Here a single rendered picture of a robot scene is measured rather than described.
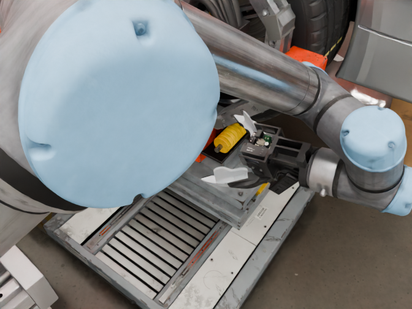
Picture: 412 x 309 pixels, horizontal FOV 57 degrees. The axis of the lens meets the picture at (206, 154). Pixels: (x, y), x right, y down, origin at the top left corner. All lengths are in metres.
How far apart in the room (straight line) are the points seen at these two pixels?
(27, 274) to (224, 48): 0.49
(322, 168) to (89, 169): 0.46
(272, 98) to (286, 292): 1.09
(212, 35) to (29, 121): 0.26
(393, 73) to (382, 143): 0.59
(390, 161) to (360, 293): 1.10
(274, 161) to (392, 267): 1.10
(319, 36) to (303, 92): 0.43
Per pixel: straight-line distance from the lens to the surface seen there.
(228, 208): 1.49
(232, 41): 0.43
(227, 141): 1.18
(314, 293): 1.53
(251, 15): 1.03
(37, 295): 0.73
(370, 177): 0.55
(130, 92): 0.19
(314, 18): 0.94
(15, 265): 0.73
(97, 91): 0.19
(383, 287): 1.63
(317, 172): 0.62
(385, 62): 1.07
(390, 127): 0.51
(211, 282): 1.41
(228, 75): 0.44
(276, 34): 0.88
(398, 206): 0.61
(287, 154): 0.65
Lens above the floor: 1.36
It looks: 46 degrees down
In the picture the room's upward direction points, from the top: straight up
